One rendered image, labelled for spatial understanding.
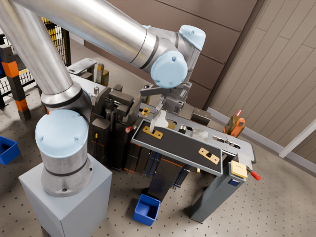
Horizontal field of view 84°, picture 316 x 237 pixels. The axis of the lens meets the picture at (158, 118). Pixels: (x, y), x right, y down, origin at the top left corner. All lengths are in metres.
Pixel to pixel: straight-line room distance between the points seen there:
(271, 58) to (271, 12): 0.53
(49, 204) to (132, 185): 0.57
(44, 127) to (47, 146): 0.05
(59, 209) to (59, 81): 0.36
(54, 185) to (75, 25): 0.43
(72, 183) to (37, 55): 0.35
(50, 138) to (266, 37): 2.68
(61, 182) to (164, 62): 0.44
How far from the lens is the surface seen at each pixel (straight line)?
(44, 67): 0.53
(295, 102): 3.03
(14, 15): 0.50
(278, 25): 2.81
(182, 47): 0.51
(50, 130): 0.49
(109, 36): 0.34
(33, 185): 0.68
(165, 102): 0.60
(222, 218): 1.22
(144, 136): 0.72
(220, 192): 0.88
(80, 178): 0.60
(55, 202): 0.64
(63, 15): 0.34
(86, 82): 1.30
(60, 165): 0.53
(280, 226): 1.45
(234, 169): 0.78
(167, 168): 0.80
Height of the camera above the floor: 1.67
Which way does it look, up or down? 38 degrees down
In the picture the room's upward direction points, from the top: 18 degrees clockwise
